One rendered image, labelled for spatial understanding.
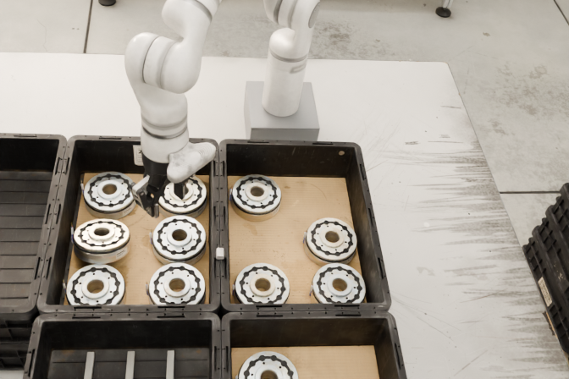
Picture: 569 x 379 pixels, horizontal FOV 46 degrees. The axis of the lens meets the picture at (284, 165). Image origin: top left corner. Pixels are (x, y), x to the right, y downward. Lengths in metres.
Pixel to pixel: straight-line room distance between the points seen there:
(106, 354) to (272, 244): 0.38
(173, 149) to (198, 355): 0.39
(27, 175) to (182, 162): 0.53
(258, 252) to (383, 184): 0.46
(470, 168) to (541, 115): 1.43
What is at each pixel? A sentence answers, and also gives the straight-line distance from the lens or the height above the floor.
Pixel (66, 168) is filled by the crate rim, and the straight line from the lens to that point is 1.37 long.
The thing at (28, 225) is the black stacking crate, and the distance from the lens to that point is 1.41.
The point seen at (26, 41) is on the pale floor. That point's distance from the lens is 3.16.
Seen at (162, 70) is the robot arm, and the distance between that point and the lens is 0.93.
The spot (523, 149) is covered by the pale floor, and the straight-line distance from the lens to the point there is 2.99.
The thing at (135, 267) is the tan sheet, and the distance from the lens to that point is 1.32.
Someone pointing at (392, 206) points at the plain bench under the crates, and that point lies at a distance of 1.64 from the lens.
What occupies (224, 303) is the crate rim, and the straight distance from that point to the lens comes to 1.16.
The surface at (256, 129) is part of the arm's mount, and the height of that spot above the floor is 0.80.
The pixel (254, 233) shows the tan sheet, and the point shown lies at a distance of 1.37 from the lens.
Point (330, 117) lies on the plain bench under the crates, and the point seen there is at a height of 0.70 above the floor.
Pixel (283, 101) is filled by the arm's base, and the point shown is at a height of 0.85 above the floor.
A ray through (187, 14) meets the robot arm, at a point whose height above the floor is 1.37.
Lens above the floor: 1.94
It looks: 48 degrees down
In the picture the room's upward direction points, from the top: 10 degrees clockwise
